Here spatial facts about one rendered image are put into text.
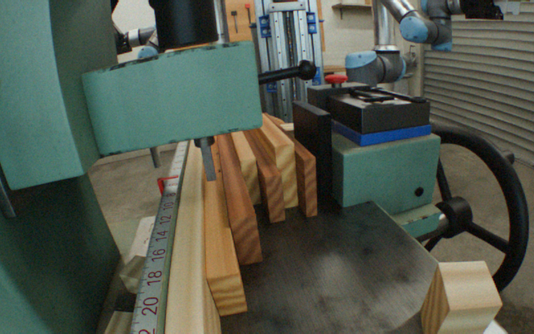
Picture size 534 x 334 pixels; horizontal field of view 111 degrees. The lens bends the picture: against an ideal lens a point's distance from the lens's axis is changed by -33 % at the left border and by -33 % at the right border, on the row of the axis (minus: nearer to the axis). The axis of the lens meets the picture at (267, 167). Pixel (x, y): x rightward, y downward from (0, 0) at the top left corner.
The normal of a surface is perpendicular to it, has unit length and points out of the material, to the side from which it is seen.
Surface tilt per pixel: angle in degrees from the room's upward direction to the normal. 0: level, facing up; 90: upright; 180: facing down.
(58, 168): 90
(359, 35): 90
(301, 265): 0
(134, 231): 0
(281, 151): 90
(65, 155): 90
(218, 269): 0
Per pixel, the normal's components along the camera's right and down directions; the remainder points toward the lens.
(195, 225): -0.11, -0.91
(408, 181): 0.21, 0.37
